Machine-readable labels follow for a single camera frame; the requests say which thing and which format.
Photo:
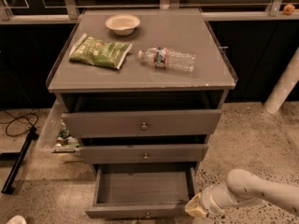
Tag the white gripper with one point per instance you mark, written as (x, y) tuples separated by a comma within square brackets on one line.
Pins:
[(206, 199)]

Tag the grey bottom drawer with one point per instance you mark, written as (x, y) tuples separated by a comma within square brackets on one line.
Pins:
[(142, 190)]

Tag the grey drawer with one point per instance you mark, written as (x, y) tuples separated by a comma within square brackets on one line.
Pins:
[(144, 153), (141, 123), (142, 190)]

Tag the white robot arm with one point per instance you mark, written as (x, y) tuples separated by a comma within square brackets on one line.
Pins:
[(242, 188)]

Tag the grey middle drawer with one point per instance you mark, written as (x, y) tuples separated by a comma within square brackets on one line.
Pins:
[(144, 153)]

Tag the grey top drawer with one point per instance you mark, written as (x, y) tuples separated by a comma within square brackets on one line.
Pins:
[(141, 123)]

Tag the grey drawer cabinet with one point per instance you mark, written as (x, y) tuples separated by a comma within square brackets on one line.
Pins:
[(139, 87)]

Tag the clear plastic water bottle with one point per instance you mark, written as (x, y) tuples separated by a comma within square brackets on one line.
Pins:
[(169, 59)]

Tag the clear plastic storage bin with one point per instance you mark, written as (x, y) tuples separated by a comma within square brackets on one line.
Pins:
[(52, 134)]

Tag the white object at floor edge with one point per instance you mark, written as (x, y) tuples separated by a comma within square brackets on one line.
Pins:
[(17, 220)]

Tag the black metal stand leg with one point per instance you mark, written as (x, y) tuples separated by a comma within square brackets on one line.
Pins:
[(7, 188)]

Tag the green chip bag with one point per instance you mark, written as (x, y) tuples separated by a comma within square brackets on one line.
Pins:
[(97, 52)]

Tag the white paper bowl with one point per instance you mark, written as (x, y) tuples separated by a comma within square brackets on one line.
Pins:
[(122, 24)]

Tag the orange small toy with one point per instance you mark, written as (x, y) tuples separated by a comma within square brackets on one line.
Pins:
[(288, 9)]

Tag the metal window railing frame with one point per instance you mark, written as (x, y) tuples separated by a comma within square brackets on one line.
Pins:
[(68, 11)]

